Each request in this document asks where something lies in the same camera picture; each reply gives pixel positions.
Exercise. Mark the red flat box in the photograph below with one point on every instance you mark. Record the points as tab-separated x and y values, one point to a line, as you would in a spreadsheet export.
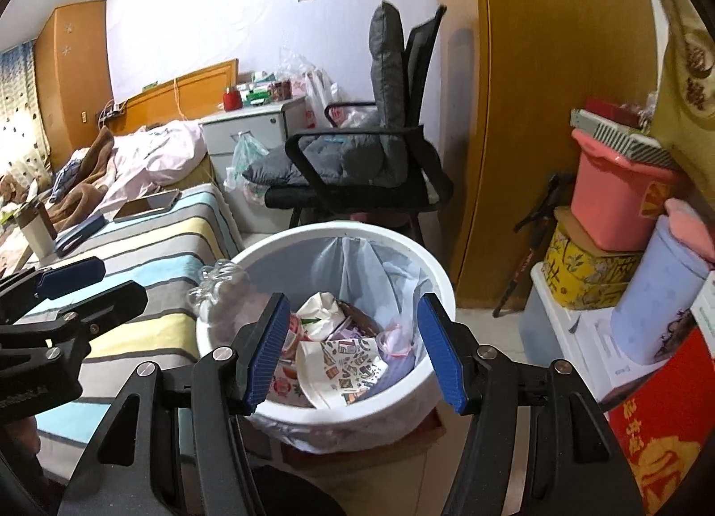
609	111

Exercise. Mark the white cardboard box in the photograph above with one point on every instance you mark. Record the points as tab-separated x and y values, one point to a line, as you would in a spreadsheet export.
597	348

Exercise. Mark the pink plastic bucket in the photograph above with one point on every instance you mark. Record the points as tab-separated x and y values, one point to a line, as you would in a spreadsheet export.
609	197

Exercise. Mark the white trash bin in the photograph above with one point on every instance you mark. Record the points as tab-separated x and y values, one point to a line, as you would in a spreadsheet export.
268	242

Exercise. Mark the translucent bin liner bag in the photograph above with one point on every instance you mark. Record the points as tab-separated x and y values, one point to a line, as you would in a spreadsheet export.
357	270

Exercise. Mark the clear plastic bottle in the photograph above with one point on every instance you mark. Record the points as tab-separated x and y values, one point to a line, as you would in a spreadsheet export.
220	281

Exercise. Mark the grey chair cushion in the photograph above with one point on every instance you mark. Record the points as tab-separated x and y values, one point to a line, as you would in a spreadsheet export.
388	74

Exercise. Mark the gold hanging bag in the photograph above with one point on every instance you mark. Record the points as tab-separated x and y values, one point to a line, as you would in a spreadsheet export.
692	74

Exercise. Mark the wooden headboard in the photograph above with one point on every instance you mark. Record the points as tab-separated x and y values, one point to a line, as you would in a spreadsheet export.
195	85

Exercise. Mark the red patterned wrapper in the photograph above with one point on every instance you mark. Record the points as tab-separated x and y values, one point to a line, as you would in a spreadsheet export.
285	376

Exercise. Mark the clear plastic bag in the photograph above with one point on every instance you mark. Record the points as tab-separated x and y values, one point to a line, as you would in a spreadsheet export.
293	66

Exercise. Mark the large wooden wardrobe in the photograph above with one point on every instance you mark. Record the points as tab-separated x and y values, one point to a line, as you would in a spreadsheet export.
530	102

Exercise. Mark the pink plastic wrapper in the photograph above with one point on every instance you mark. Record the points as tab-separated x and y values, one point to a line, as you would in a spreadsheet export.
397	340

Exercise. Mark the red gift box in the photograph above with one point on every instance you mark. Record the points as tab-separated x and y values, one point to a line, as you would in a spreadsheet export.
670	438

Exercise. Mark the green white box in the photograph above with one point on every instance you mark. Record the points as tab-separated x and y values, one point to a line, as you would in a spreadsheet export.
257	97

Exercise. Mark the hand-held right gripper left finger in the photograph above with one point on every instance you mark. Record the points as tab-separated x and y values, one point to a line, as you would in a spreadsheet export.
265	359

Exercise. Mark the striped gift box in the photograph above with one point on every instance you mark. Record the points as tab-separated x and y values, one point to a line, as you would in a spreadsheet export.
620	139

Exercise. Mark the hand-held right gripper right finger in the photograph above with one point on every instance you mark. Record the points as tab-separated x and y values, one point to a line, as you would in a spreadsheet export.
444	359

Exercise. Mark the white power strip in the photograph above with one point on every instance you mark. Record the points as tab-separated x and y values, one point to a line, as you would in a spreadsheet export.
111	112

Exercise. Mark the green plastic bag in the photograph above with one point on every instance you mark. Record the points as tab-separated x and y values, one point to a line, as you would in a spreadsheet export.
246	158

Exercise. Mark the dark tablet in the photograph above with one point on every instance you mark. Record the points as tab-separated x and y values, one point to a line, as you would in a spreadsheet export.
148	206

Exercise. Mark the white plastic bag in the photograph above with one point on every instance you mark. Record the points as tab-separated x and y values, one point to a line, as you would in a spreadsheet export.
321	97

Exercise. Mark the printed paper cup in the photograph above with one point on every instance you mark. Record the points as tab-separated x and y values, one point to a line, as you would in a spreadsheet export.
341	370

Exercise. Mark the dotted curtain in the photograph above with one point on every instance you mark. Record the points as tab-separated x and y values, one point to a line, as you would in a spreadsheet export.
19	119

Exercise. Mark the white thermos cup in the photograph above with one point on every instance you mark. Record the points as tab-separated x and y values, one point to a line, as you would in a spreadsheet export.
39	234

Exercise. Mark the yellow printed box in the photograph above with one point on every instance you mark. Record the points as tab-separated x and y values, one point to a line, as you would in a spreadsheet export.
581	270

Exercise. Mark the lavender cylinder container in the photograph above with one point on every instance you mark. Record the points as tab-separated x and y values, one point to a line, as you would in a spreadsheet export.
653	298

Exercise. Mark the red jar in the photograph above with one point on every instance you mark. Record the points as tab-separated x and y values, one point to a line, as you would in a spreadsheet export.
232	98

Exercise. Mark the blue checked garment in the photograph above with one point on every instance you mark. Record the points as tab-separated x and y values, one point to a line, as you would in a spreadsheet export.
64	180

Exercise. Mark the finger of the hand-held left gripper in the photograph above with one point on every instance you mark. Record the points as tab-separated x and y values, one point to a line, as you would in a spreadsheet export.
111	303
72	275

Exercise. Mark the white storage box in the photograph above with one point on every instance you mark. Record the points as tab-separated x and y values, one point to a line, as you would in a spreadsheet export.
542	320

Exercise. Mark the blue glasses case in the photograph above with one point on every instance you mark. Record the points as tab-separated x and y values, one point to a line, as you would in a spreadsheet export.
81	234

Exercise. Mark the brown blanket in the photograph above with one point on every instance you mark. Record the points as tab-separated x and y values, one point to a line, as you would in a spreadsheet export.
89	158

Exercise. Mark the black office chair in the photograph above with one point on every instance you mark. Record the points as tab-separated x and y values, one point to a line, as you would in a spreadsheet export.
424	46

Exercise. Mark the white bedside cabinet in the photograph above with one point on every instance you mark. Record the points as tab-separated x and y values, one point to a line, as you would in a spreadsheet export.
251	125

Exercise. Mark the dark patterned jar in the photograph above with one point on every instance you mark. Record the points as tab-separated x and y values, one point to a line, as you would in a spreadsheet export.
282	91

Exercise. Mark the narrow wooden wardrobe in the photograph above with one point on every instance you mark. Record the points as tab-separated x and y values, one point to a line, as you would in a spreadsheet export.
72	91

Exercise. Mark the pink duvet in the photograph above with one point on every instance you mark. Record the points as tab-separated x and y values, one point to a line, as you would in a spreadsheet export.
162	158

